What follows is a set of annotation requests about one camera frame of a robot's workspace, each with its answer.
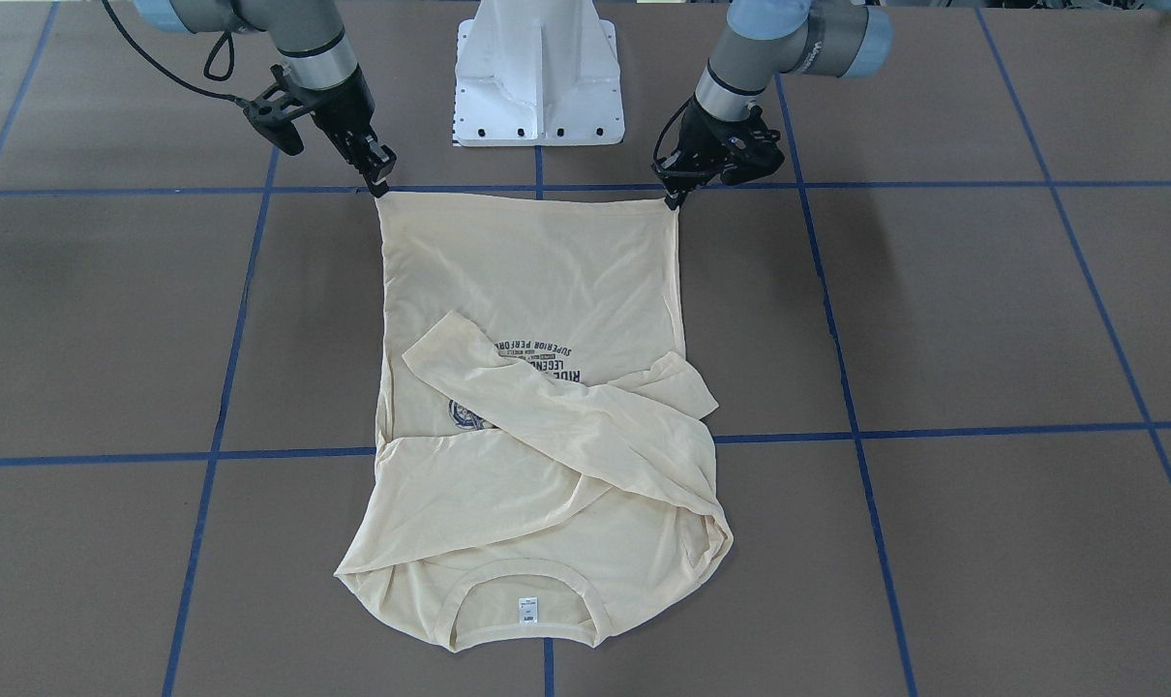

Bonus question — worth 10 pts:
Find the cream long-sleeve printed shirt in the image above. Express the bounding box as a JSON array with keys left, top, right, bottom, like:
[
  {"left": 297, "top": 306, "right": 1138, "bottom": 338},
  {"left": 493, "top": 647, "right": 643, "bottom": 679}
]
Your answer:
[{"left": 335, "top": 193, "right": 735, "bottom": 652}]

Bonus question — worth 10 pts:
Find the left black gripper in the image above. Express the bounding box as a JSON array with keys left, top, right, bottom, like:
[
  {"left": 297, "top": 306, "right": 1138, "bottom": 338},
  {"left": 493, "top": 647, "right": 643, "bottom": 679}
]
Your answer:
[{"left": 651, "top": 97, "right": 785, "bottom": 211}]

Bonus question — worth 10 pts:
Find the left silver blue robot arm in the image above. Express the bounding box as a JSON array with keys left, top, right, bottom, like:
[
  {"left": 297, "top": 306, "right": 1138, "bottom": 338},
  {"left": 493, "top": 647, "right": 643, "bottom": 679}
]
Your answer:
[{"left": 651, "top": 1, "right": 893, "bottom": 211}]

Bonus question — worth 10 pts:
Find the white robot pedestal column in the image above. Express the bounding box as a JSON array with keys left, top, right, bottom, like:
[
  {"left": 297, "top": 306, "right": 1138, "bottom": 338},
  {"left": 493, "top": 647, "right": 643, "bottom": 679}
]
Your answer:
[{"left": 452, "top": 1, "right": 625, "bottom": 146}]

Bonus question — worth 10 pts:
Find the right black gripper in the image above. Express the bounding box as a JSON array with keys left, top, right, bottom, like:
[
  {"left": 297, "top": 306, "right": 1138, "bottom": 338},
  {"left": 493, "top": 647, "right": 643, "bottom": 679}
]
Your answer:
[{"left": 242, "top": 66, "right": 397, "bottom": 198}]

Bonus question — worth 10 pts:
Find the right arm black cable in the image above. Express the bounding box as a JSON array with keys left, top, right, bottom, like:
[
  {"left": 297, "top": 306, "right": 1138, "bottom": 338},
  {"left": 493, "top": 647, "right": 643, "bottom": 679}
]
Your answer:
[{"left": 102, "top": 0, "right": 256, "bottom": 104}]

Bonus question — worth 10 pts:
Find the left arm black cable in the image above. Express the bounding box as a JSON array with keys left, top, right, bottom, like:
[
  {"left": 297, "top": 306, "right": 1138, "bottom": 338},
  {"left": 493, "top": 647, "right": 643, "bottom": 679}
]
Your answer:
[{"left": 651, "top": 97, "right": 732, "bottom": 191}]

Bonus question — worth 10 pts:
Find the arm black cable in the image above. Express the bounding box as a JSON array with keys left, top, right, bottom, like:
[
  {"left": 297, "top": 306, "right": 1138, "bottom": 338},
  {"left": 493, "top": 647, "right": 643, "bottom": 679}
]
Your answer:
[
  {"left": 651, "top": 97, "right": 732, "bottom": 191},
  {"left": 102, "top": 0, "right": 256, "bottom": 104}
]

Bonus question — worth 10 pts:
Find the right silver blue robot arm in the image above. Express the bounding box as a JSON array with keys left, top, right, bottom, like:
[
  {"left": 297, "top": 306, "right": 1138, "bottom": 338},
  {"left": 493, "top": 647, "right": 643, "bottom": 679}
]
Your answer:
[{"left": 126, "top": 1, "right": 397, "bottom": 198}]

